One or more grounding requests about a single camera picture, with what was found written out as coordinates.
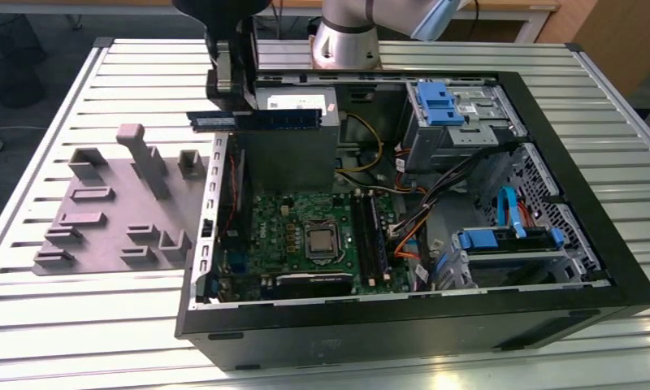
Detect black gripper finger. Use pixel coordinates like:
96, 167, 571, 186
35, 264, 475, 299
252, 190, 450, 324
204, 18, 258, 74
204, 67, 258, 113

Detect dark blue RAM stick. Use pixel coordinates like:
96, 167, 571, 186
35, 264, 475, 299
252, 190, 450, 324
368, 193, 390, 281
186, 107, 324, 133

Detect black RAM slot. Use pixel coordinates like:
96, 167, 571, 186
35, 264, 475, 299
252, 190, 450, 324
351, 191, 372, 285

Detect grey power supply unit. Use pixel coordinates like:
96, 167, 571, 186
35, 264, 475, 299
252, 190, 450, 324
231, 84, 340, 194

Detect green motherboard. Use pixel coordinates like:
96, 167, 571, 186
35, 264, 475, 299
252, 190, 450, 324
215, 188, 412, 304

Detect grey parts rack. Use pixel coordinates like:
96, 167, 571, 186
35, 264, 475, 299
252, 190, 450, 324
31, 121, 210, 280

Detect silver CPU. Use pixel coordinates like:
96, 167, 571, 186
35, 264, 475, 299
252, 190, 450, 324
307, 229, 335, 252

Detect black waste bin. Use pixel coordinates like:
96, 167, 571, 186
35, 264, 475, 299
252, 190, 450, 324
0, 11, 48, 110

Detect blue expansion slot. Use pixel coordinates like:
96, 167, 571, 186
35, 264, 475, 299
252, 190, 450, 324
227, 250, 248, 274

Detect metal CPU socket cover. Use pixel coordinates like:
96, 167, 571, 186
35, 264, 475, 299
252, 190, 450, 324
300, 218, 340, 265

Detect silver drive cage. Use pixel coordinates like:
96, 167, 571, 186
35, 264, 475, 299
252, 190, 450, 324
403, 79, 526, 174

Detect black graphics card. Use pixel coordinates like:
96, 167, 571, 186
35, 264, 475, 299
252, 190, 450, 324
270, 271, 356, 301

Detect hard disk in blue carrier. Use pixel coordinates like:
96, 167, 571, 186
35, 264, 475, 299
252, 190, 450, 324
454, 226, 567, 252

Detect silver disk bay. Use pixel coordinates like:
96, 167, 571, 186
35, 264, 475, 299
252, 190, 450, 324
446, 227, 595, 290

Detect black PC case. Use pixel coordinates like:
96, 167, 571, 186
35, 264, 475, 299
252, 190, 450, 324
172, 67, 650, 371

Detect wooden cabinet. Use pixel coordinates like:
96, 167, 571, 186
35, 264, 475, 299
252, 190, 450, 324
538, 0, 650, 102

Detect yellow and black wire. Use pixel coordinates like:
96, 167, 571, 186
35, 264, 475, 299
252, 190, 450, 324
332, 112, 386, 176

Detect large blue plastic bracket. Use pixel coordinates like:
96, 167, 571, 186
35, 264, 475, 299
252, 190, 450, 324
416, 80, 464, 127

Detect black flat cable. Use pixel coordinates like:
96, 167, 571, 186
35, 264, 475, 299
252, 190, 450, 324
388, 141, 524, 241

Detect orange wire bundle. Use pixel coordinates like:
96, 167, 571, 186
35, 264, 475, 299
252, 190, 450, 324
391, 229, 432, 261

